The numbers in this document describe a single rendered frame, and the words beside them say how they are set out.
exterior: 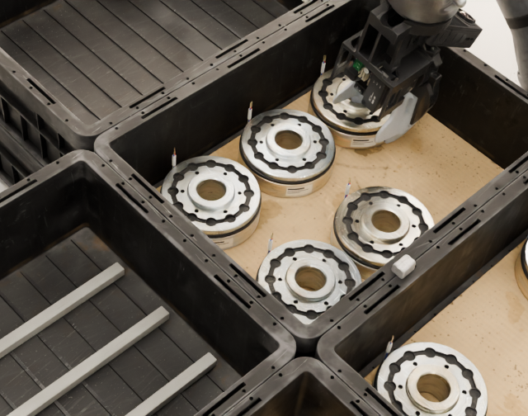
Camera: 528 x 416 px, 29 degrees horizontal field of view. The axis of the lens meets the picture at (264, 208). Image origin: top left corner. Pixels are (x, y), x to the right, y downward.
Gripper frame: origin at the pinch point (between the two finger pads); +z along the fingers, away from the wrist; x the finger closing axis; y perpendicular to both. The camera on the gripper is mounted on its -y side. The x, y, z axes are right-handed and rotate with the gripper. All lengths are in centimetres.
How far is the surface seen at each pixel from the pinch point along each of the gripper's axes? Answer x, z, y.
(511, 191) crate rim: 18.0, -10.4, 4.1
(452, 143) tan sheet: 7.2, 1.3, -5.4
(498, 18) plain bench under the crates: -8.0, 16.8, -42.0
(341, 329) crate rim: 17.7, -10.6, 28.1
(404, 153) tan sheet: 4.7, 1.6, 0.0
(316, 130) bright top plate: -2.7, -0.3, 7.4
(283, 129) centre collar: -4.8, -0.9, 10.6
